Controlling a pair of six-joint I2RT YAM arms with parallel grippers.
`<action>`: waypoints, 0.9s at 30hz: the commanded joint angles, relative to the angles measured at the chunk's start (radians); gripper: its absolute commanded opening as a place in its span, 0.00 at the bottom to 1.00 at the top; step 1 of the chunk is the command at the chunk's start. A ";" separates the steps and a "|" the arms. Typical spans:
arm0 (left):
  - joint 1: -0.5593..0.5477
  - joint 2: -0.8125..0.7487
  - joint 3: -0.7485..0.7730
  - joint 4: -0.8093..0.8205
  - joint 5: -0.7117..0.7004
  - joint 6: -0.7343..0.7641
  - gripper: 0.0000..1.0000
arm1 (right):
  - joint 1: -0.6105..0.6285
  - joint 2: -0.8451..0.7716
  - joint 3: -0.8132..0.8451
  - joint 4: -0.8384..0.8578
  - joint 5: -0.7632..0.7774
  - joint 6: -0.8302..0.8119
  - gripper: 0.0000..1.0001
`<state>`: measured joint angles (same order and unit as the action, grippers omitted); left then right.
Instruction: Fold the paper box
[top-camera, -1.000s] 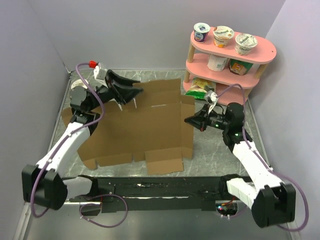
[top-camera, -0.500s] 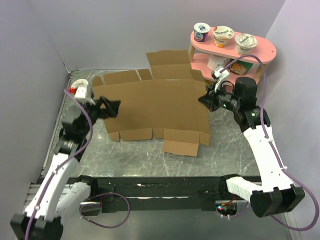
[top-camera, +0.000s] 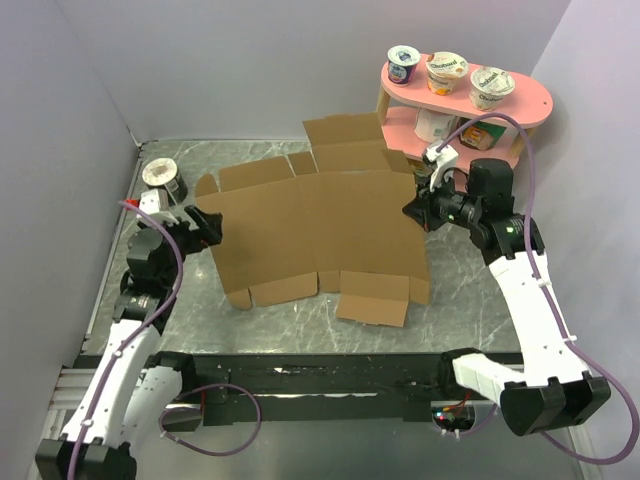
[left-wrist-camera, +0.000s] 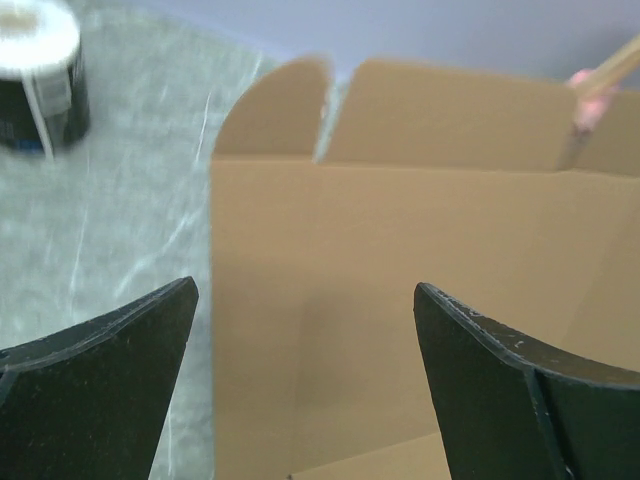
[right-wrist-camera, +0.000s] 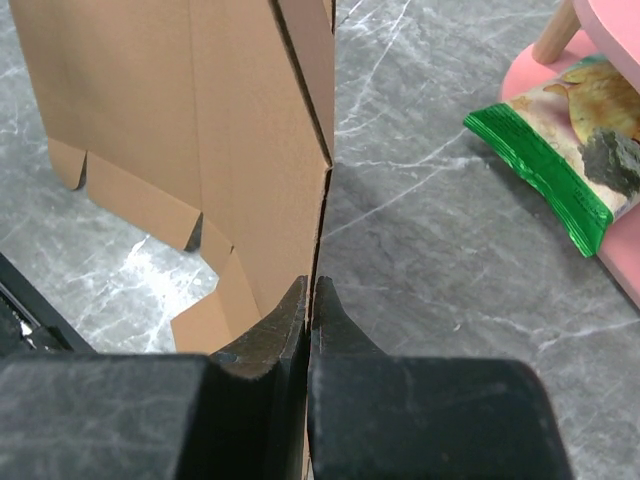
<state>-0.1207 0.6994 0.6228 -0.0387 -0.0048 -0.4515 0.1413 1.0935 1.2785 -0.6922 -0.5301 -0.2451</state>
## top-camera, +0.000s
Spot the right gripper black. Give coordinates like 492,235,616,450
403,170,481,233

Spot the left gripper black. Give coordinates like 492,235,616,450
145,204,221,286

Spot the brown cardboard box sheet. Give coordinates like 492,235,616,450
195,113,431,327

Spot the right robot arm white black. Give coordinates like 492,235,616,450
403,158,611,436

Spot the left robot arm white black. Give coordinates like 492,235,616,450
35,203,223,479

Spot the black white can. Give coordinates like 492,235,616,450
142,158,188,205

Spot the white cup middle shelf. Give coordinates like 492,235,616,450
414,108,457,143

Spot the green orange package middle shelf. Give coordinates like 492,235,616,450
459,121,506,151

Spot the orange Chobani yogurt cup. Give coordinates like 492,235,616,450
426,51,469,96

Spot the white Chobani yogurt cup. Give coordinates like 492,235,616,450
469,66,516,111

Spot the pink three-tier shelf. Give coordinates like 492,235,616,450
377,53,553,176

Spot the blue white yogurt cup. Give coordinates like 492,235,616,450
387,45,421,86

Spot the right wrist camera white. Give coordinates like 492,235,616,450
422,140,459,192

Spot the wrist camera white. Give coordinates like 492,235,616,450
138,189,179,226
422,140,459,192

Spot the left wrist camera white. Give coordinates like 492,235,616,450
138,189,179,226

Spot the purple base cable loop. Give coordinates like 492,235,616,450
157,384,264,457

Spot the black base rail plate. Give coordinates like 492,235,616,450
137,349,506,429

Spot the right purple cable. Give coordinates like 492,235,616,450
434,112,640,466

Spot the aluminium frame rail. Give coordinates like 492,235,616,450
27,364,166,480

